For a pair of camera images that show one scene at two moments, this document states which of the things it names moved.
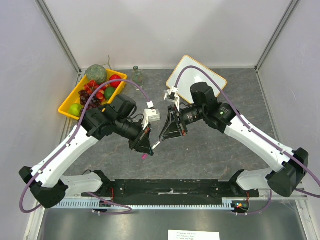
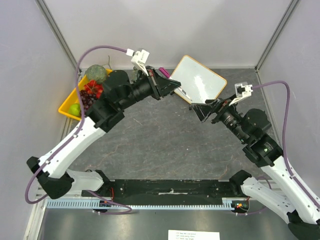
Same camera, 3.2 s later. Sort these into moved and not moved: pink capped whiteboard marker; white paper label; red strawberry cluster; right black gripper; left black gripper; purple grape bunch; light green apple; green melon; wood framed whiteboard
Moved: right black gripper; pink capped whiteboard marker; left black gripper
Not moved: purple grape bunch; red strawberry cluster; light green apple; white paper label; wood framed whiteboard; green melon
